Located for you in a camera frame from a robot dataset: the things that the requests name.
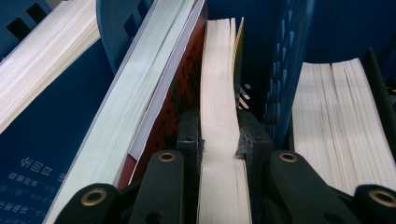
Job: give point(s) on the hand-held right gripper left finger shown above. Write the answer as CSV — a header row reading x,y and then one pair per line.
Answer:
x,y
190,133

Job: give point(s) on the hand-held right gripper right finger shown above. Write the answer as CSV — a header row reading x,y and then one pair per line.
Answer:
x,y
257,146

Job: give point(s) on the yellow book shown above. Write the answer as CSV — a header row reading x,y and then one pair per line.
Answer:
x,y
218,93

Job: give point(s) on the teal illustrated book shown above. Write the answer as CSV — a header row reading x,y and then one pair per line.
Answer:
x,y
130,109

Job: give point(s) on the black book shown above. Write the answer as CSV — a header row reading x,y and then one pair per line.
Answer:
x,y
336,124

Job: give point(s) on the blue plastic file rack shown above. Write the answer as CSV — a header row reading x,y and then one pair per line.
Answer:
x,y
124,31

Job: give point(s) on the bright blue book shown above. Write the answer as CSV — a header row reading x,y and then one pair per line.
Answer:
x,y
46,124

